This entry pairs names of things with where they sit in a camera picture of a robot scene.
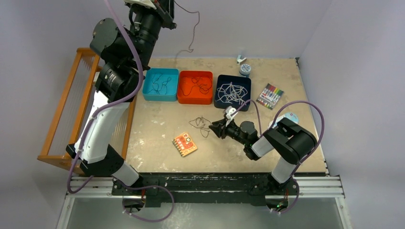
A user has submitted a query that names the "blue white tape roll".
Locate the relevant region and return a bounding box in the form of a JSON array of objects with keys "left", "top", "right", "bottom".
[{"left": 239, "top": 64, "right": 252, "bottom": 78}]

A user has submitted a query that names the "black thin cable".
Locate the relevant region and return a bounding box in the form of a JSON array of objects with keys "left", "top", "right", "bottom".
[{"left": 147, "top": 74, "right": 173, "bottom": 95}]

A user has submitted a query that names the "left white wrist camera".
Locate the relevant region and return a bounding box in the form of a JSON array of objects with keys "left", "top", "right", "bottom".
[{"left": 124, "top": 0, "right": 157, "bottom": 10}]

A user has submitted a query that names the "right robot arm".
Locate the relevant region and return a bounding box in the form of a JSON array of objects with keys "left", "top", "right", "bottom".
[{"left": 209, "top": 118, "right": 319, "bottom": 194}]

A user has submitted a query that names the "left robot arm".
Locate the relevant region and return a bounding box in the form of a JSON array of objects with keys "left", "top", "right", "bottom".
[{"left": 66, "top": 0, "right": 177, "bottom": 195}]

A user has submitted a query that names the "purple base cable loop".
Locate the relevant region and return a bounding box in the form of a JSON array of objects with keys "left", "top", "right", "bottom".
[{"left": 122, "top": 185, "right": 176, "bottom": 223}]

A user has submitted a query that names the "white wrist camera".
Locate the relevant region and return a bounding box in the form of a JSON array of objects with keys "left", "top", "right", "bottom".
[
  {"left": 224, "top": 106, "right": 238, "bottom": 120},
  {"left": 124, "top": 0, "right": 157, "bottom": 10}
]

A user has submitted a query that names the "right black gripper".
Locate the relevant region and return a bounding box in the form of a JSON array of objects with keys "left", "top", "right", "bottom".
[{"left": 208, "top": 117, "right": 248, "bottom": 146}]

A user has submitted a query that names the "colour marker pack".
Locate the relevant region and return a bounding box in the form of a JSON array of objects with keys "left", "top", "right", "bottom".
[{"left": 256, "top": 83, "right": 284, "bottom": 110}]

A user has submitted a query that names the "small grey clip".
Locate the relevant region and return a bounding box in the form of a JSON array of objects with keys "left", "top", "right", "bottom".
[{"left": 236, "top": 55, "right": 247, "bottom": 65}]

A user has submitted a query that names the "white thin cable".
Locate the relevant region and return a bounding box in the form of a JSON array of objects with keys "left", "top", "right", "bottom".
[
  {"left": 218, "top": 81, "right": 248, "bottom": 106},
  {"left": 221, "top": 83, "right": 249, "bottom": 105}
]

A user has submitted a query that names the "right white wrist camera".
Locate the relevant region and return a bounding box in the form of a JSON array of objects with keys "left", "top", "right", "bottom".
[{"left": 224, "top": 106, "right": 238, "bottom": 120}]

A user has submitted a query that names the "blue packaged tool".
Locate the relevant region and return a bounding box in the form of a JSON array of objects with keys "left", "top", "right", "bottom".
[{"left": 267, "top": 112, "right": 299, "bottom": 128}]

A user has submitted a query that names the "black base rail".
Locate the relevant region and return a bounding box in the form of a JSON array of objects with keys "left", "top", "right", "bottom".
[{"left": 113, "top": 172, "right": 299, "bottom": 208}]

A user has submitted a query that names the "wooden rack shelf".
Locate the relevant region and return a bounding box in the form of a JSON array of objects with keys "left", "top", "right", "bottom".
[{"left": 37, "top": 47, "right": 137, "bottom": 176}]

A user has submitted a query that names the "brown cable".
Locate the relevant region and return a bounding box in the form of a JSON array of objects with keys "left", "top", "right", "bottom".
[
  {"left": 189, "top": 116, "right": 212, "bottom": 138},
  {"left": 181, "top": 76, "right": 213, "bottom": 97}
]

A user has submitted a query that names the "teal plastic bin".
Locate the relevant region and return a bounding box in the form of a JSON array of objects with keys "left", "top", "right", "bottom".
[{"left": 142, "top": 68, "right": 180, "bottom": 102}]

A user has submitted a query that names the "orange plastic bin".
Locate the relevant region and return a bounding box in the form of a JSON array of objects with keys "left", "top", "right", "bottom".
[{"left": 177, "top": 70, "right": 213, "bottom": 105}]

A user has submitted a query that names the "aluminium frame rail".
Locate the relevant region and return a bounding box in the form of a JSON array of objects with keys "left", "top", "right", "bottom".
[{"left": 67, "top": 177, "right": 345, "bottom": 199}]

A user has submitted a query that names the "dark blue plastic bin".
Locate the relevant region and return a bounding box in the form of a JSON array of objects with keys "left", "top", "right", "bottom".
[{"left": 214, "top": 74, "right": 252, "bottom": 109}]

